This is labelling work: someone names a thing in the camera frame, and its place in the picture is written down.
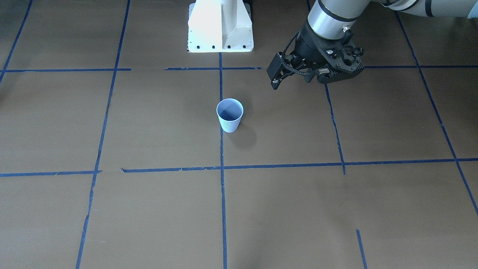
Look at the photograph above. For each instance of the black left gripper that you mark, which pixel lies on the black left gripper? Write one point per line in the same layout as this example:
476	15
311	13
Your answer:
305	45

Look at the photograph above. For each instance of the blue ribbed plastic cup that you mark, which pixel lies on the blue ribbed plastic cup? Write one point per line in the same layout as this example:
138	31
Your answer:
229	112

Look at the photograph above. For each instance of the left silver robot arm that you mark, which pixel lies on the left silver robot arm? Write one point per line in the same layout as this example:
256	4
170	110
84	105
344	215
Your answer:
328	17

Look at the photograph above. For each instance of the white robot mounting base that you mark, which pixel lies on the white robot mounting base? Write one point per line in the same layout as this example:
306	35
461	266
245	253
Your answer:
220	26

